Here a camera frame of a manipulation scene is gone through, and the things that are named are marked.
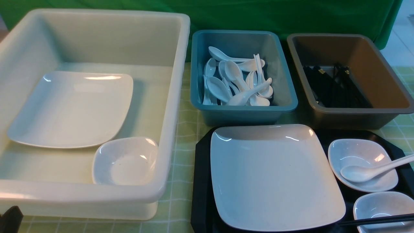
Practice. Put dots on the black serving tray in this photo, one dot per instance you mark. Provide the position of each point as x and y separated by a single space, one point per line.
205 217

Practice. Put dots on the brown plastic bin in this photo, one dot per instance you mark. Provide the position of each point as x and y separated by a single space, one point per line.
370 71

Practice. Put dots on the teal plastic bin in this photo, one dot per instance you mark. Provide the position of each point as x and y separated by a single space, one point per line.
264 47

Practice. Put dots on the black chopstick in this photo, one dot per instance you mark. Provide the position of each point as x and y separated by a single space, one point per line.
381 220

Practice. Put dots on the white spoon front diagonal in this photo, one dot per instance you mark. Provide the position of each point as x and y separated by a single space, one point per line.
242 97

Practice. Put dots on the pile of black chopsticks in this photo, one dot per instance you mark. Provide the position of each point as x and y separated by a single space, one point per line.
337 90

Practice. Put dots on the white spoon left centre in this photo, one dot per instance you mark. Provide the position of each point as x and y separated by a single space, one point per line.
218 89

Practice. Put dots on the small white bowl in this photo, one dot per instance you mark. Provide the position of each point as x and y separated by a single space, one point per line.
126 161
380 204
366 153

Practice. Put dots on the white soup spoon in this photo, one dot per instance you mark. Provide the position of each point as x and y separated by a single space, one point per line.
359 174

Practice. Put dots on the white spoon top of bin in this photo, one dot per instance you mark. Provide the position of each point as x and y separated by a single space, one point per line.
220 56

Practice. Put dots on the green backdrop cloth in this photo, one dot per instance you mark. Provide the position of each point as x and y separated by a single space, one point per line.
371 18

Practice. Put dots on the white square plate in tub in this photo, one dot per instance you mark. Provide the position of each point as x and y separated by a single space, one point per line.
70 110

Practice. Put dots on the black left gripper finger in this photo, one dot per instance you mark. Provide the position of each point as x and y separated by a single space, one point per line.
11 220

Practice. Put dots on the green checkered tablecloth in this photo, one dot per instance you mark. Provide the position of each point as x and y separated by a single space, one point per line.
33 164

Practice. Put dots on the white square rice plate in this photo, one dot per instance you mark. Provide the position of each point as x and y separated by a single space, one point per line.
273 178

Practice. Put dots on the small white bowl in tub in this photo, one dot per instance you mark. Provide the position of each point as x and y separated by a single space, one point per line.
126 161

